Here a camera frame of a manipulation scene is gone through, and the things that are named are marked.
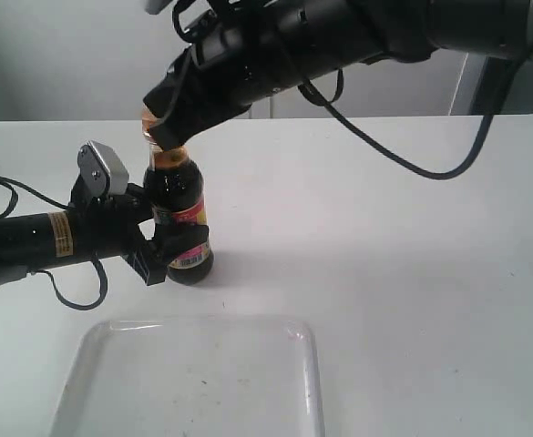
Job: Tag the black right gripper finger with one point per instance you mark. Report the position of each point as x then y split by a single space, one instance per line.
184 104

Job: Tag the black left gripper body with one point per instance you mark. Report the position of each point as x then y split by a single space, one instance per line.
110 227

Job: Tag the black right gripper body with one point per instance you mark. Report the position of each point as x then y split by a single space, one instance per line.
241 51

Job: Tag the dark soy sauce bottle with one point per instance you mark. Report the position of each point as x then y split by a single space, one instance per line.
174 185

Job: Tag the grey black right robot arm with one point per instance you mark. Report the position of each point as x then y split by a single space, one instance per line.
338 33

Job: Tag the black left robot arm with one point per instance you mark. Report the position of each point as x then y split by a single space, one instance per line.
37 242

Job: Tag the white plastic tray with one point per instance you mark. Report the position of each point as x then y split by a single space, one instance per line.
193 376

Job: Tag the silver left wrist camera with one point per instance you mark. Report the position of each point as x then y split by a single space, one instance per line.
102 171

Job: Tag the dark vertical post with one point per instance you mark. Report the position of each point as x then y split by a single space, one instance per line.
490 75

